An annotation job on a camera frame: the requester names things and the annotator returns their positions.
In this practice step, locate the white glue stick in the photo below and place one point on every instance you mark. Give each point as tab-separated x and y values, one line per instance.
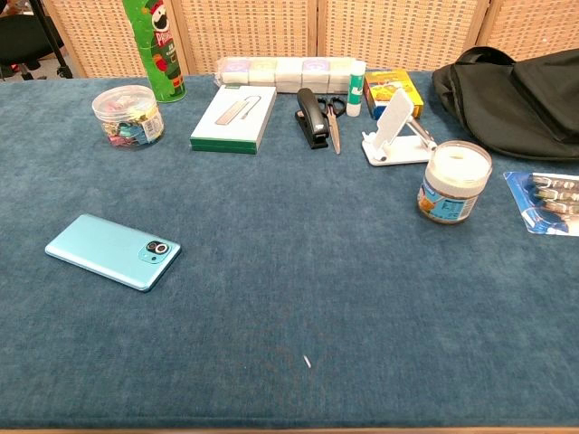
356	90

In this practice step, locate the pack of sticky note pads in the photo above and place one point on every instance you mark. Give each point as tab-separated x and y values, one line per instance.
282	72

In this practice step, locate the green Pringles can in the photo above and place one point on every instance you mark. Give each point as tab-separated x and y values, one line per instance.
163	50

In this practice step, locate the woven folding screen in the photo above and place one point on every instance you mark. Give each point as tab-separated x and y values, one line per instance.
316	31

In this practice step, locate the black bag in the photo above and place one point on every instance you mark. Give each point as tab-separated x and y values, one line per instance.
520	104

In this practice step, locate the clear jar of binder clips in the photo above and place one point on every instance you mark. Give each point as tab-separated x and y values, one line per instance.
129	118

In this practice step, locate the yellow and orange crayon box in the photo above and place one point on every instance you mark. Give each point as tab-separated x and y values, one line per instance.
384	92

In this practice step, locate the black stapler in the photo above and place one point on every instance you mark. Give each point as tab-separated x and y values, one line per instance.
312	119

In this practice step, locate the blue table cloth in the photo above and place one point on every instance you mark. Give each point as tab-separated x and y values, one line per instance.
271	294

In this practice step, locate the white folding phone stand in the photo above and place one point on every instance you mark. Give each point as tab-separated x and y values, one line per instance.
395	131

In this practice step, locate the light blue smartphone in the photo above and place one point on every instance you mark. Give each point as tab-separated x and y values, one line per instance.
101	246

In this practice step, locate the white and green product box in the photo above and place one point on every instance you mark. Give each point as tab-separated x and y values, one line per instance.
235	117

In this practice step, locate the blue battery blister pack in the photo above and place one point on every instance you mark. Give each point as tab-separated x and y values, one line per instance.
547	201

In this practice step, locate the small white scrap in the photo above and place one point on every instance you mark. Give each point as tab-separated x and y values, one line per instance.
307	361

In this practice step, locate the black office chair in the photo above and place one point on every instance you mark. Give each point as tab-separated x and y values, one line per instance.
27	40

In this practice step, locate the white lidded plastic jar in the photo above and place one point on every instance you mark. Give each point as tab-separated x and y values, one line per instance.
454	181

